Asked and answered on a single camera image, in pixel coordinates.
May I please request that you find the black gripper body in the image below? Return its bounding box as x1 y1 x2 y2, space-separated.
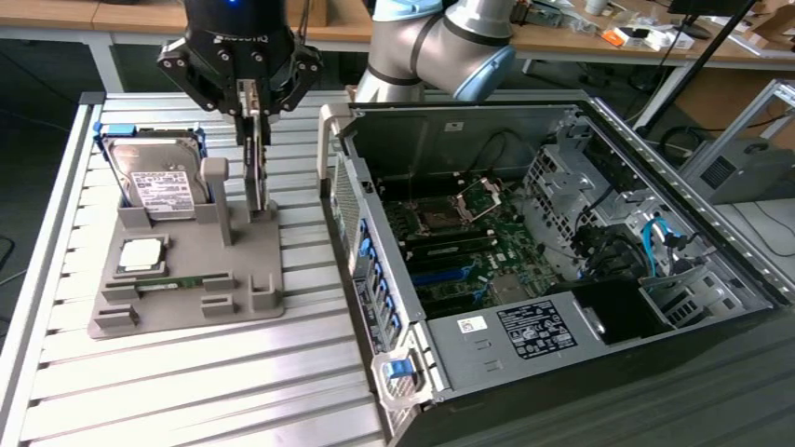
185 0 306 89

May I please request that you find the green graphics card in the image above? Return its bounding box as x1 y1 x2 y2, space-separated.
235 78 273 211

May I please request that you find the brown cardboard box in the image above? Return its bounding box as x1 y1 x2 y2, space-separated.
290 0 330 28

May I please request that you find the open black PC case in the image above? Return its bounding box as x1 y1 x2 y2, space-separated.
317 90 795 447

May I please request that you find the hard disk in blue carrier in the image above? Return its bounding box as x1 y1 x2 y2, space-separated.
91 121 210 223

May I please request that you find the grey parts rack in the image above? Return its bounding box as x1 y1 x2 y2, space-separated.
86 156 287 341

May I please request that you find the CPU socket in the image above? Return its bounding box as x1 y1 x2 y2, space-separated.
413 197 474 234

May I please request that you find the silver CPU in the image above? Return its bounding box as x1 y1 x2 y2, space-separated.
115 237 170 274

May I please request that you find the silver socket cover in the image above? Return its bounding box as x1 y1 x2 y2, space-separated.
453 179 505 220

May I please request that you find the silver electronic device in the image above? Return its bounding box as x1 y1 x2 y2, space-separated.
515 0 577 28

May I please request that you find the green RAM stick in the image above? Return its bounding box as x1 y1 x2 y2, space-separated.
134 275 207 292

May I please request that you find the blue expansion slot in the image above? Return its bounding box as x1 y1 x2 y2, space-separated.
409 264 478 286

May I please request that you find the green motherboard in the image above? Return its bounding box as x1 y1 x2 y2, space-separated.
377 174 565 318

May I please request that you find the silver metal disk bay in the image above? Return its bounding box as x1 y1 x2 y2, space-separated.
639 264 747 330
525 139 659 234

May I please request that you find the silver chipset heatsink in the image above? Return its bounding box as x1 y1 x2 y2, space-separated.
494 274 537 303

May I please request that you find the blue plastic case latch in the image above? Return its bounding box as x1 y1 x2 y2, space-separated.
382 358 415 381

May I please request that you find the black monitor stand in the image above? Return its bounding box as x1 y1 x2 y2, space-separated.
667 0 714 39

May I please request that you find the grey power supply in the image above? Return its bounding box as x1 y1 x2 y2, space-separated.
425 291 607 392

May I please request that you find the black pole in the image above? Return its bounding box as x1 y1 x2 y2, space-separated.
633 0 759 139

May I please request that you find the grey cabinet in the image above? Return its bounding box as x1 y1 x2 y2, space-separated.
679 137 795 206

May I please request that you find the brown cardboard piece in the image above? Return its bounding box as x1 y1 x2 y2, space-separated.
749 4 795 52

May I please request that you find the wooden desk with white frame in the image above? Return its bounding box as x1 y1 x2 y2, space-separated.
0 0 378 94
513 0 795 136

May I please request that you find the black wire bundle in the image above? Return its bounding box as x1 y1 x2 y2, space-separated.
569 223 642 280

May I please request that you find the coiled black cable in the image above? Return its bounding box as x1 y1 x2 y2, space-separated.
658 125 710 162

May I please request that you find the blue wire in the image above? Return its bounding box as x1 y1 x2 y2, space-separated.
659 214 690 251
642 216 670 280

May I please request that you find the aluminium profile frame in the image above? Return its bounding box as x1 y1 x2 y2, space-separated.
682 77 795 173

